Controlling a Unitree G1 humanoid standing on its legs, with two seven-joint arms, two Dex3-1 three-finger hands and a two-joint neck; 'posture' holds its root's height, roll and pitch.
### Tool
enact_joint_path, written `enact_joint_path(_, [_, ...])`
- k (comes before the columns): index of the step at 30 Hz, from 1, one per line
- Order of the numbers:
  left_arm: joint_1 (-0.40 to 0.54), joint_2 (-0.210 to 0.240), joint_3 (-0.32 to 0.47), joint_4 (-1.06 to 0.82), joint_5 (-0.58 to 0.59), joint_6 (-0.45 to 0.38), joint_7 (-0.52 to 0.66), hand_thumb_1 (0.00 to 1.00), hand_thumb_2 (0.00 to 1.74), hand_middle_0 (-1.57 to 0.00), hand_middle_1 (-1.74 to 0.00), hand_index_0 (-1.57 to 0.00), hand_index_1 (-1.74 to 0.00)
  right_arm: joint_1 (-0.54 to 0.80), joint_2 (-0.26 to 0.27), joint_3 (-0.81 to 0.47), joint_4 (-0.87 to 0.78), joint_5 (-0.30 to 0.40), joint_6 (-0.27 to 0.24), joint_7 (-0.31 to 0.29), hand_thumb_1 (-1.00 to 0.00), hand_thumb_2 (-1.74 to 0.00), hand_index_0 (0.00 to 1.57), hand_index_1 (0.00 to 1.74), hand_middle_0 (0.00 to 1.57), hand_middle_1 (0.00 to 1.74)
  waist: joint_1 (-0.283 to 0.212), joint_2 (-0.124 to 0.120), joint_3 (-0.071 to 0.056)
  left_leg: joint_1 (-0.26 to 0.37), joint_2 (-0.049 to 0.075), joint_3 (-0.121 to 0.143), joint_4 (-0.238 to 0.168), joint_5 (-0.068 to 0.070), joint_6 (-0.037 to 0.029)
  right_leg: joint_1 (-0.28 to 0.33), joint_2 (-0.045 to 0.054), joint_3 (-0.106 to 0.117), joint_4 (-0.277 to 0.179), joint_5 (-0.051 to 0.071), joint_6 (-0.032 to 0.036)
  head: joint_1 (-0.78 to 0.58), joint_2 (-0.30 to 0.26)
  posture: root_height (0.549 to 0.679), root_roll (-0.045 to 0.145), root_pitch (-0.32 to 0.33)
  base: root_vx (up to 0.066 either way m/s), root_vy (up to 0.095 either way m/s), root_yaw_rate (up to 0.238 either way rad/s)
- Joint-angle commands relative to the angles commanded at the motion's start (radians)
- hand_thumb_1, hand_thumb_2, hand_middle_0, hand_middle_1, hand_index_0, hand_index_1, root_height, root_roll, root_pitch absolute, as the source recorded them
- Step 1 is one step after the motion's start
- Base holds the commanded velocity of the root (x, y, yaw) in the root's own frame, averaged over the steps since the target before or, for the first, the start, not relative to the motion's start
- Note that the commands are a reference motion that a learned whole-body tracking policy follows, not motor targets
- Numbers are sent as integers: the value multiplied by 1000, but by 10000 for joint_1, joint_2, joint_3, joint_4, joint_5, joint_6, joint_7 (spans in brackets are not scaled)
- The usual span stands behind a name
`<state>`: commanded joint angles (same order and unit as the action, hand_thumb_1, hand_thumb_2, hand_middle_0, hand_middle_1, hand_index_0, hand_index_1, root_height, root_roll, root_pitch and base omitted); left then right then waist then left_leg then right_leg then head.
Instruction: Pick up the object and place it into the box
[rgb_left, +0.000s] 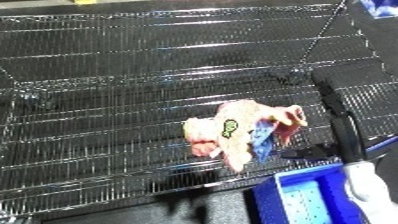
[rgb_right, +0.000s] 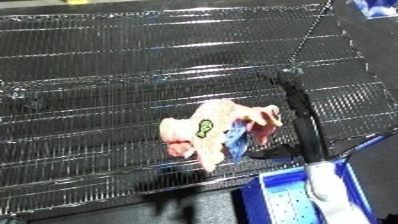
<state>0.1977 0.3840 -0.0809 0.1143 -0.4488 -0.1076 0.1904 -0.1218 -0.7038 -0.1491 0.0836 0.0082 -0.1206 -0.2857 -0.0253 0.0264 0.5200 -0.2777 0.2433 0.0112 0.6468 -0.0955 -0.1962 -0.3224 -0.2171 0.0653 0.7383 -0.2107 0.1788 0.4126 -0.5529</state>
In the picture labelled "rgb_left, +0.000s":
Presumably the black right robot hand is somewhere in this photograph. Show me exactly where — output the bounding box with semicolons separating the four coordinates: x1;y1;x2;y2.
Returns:
280;68;370;165

